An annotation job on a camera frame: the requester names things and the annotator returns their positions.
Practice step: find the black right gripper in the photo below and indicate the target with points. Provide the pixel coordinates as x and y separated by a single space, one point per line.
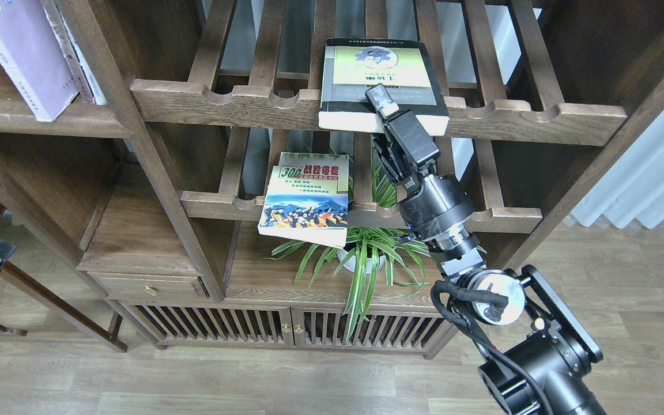
435 207

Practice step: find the yellow grey thick book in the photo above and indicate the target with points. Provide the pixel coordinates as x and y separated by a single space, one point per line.
351 66

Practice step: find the green blue illustrated book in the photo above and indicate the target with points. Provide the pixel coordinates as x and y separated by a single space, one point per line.
307 199

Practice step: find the pale lilac white book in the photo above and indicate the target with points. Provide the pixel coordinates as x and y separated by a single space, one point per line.
33 59

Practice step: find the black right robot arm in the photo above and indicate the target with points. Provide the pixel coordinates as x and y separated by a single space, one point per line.
536 353

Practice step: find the white standing book on shelf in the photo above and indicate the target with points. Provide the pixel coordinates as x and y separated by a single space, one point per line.
86 82

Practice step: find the dark wooden bookshelf unit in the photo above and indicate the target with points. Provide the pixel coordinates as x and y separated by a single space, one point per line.
147 190

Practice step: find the green spider plant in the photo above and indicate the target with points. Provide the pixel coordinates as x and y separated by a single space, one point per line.
369 253

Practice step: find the brass drawer knob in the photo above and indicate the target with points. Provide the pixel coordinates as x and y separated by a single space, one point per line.
150 290

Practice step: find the white curtain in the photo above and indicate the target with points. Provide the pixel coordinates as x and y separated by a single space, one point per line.
633 189

